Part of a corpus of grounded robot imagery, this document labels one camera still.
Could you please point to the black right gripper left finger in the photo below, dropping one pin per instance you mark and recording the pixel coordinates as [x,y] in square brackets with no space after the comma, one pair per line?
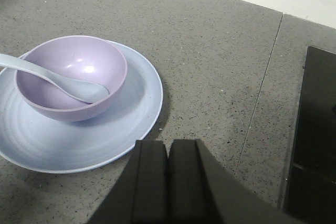
[139,195]

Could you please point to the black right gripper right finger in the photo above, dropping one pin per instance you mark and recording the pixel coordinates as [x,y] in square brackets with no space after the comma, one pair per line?
[202,191]

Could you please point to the light blue soup spoon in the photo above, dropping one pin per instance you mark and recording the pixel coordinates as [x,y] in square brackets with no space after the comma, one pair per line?
[84,91]

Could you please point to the purple plastic bowl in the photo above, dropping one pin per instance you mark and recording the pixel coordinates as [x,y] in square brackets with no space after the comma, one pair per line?
[81,57]

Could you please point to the light blue plate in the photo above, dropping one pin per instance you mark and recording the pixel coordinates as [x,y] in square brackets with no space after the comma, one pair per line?
[33,141]

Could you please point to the black induction cooktop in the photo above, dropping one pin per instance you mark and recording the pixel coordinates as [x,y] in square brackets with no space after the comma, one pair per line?
[310,194]

